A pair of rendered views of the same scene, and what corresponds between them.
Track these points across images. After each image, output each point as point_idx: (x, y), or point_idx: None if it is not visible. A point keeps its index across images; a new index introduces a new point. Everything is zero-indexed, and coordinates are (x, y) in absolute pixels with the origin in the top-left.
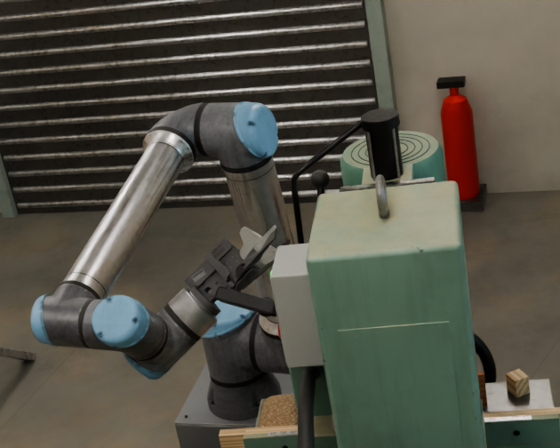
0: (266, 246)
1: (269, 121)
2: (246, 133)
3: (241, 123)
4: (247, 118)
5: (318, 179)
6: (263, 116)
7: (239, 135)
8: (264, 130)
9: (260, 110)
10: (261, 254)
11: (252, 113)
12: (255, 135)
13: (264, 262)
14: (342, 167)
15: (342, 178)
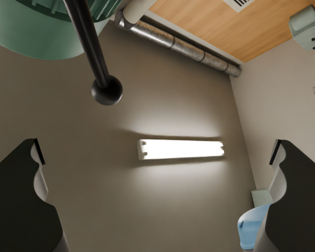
0: None
1: (266, 207)
2: (248, 234)
3: (242, 238)
4: (238, 228)
5: (91, 88)
6: (253, 211)
7: (252, 245)
8: (263, 213)
9: (243, 214)
10: (23, 202)
11: (238, 221)
12: (251, 223)
13: (261, 234)
14: None
15: (5, 32)
